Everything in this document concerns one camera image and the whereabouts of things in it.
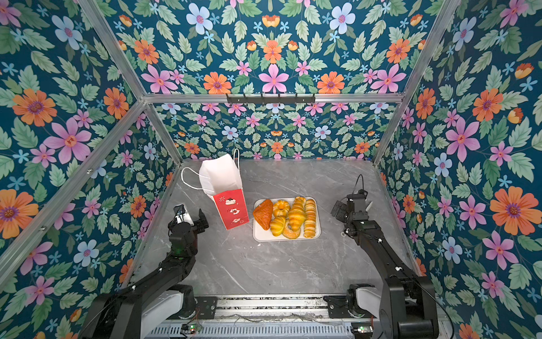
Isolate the yellow bundt fake bread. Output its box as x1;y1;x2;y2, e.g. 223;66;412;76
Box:
272;200;290;218

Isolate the white plastic tray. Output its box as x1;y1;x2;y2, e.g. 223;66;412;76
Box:
253;197;322;242

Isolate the black hook rail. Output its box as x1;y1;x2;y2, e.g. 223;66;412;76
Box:
226;94;316;105

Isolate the golden croissant fake bread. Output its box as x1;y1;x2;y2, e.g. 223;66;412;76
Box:
287;196;306;232

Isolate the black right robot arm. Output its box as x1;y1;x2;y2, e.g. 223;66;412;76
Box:
331;189;440;338

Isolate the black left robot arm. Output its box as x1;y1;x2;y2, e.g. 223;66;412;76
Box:
80;205;209;338

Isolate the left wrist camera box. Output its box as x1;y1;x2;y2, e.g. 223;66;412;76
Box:
172;204;194;225

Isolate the long yellow fake bread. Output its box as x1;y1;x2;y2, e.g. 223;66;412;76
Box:
303;199;317;239

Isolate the red white paper bag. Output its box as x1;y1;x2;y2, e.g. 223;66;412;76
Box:
181;149;250;230

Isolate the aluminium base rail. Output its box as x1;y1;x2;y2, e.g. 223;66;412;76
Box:
165;293;380;325

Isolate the orange round fake bread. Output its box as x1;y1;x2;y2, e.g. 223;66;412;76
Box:
282;225;301;240

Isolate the small yellow fake bun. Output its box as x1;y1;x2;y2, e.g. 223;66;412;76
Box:
270;216;286;237

